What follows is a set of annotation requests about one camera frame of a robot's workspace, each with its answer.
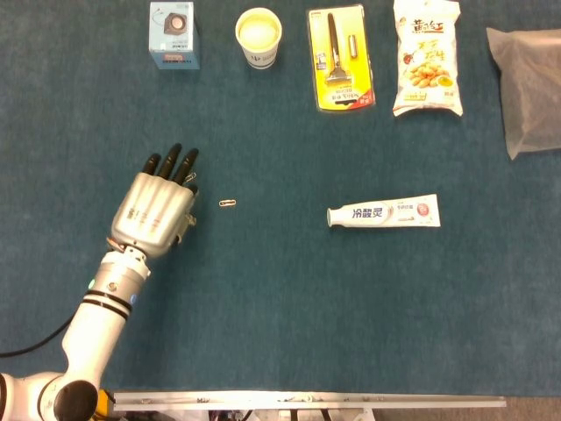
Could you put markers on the blue speaker box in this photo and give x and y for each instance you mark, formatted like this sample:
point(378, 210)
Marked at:
point(173, 39)

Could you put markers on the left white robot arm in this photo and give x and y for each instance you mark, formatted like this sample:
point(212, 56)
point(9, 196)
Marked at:
point(96, 320)

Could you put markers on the yellow bracket under rail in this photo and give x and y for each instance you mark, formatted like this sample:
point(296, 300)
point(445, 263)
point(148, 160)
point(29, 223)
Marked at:
point(105, 401)

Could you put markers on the small paper clip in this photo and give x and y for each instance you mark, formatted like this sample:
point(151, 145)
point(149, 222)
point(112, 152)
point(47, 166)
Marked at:
point(191, 177)
point(227, 203)

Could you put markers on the white paper cup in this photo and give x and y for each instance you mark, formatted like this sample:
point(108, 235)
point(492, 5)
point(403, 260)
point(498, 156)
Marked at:
point(258, 39)

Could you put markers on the aluminium table edge rail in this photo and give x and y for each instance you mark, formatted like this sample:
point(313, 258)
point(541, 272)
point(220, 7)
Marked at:
point(307, 400)

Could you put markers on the white peanut snack bag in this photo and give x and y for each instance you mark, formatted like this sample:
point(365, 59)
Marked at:
point(427, 66)

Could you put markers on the teal felt table cloth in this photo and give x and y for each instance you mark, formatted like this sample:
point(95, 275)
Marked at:
point(307, 307)

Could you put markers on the white toothpaste tube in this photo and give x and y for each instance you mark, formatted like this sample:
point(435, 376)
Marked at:
point(385, 212)

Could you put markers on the yellow razor blister pack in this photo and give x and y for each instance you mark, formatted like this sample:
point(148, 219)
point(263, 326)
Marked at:
point(342, 61)

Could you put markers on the grey translucent plastic bag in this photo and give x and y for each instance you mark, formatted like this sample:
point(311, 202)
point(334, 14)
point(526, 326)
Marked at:
point(530, 96)

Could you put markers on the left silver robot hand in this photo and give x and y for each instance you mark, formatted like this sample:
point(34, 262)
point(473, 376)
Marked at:
point(149, 210)

